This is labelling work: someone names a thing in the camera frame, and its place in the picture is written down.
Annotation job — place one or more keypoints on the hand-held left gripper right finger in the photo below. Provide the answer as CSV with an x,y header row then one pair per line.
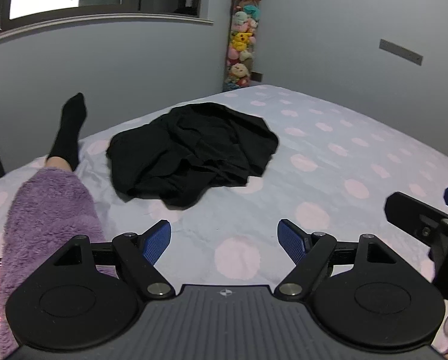
x,y
289,242

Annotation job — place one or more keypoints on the purple fleece pants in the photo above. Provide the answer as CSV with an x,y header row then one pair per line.
x,y
47,217

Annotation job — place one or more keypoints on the clear tube of plush toys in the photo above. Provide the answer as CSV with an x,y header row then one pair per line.
x,y
241,45

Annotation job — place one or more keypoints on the small dark wall socket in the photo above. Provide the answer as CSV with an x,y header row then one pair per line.
x,y
257,76

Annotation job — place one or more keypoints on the black garment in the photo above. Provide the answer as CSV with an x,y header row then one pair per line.
x,y
194,150

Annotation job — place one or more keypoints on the polka-dot bed sheet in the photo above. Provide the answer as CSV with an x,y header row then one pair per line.
x,y
340,165

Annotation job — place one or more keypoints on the grey wall plate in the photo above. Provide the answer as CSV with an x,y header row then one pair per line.
x,y
400,51

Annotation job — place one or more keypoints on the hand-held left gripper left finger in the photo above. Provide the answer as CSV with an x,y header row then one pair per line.
x,y
158,242

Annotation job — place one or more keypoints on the person's left leg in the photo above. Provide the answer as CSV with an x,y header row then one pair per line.
x,y
58,163

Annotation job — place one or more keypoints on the grey window sill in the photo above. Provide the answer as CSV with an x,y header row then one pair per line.
x,y
96,20

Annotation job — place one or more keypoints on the black sock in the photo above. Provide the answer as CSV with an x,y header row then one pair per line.
x,y
69,131

